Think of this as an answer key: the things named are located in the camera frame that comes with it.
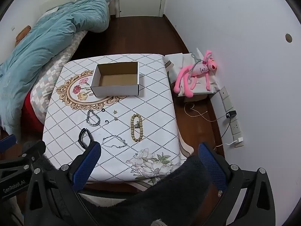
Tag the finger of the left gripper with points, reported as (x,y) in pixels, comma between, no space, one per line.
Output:
(7,142)

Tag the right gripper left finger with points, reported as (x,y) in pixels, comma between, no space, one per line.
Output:
(84,164)

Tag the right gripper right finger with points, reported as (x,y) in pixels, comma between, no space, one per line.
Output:
(213,168)

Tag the black smart watch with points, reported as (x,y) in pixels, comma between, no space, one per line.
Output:
(85,138)

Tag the white cardboard box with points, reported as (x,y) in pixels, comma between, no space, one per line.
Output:
(116,79)

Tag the red blanket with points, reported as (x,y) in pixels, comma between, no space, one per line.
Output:
(29,119)

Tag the white power strip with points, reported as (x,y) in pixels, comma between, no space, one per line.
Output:
(227,120)

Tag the black charger plug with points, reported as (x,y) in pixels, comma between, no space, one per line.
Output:
(231,114)

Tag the checkered bed mattress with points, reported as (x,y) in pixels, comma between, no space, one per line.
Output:
(46,81)

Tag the teal quilt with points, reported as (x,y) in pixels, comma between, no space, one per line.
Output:
(47,38)

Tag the patterned white tablecloth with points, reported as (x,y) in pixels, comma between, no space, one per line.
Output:
(142,146)

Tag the white cloth covered box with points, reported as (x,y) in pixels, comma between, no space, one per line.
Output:
(175,62)

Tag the pink panther plush toy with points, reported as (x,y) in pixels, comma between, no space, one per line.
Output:
(190,74)

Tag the brown pillow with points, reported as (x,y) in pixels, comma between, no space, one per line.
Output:
(22,35)

